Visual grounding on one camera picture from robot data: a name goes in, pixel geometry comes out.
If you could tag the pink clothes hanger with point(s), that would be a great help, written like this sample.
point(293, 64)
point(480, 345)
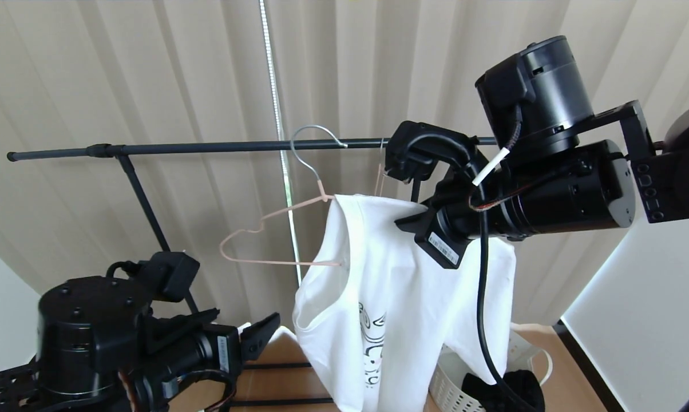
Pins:
point(381, 150)
point(281, 262)

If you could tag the black clothes rack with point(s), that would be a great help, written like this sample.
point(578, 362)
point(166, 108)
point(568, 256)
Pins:
point(207, 147)

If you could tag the beige curtain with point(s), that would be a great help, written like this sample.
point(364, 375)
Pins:
point(150, 68)

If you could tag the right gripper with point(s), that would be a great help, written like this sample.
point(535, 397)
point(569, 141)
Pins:
point(550, 194)

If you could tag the white printed shirt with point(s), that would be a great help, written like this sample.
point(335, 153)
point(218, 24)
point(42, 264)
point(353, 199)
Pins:
point(390, 274)

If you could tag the black garment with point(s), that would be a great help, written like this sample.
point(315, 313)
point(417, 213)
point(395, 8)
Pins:
point(522, 392)

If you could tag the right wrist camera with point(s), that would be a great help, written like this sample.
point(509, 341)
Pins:
point(404, 154)

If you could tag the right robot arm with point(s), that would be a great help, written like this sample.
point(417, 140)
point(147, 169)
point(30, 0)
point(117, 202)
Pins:
point(539, 97)

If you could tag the white laundry basket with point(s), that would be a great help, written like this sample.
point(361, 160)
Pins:
point(453, 389)

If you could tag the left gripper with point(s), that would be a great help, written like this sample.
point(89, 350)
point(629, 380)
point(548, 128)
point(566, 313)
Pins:
point(190, 357)

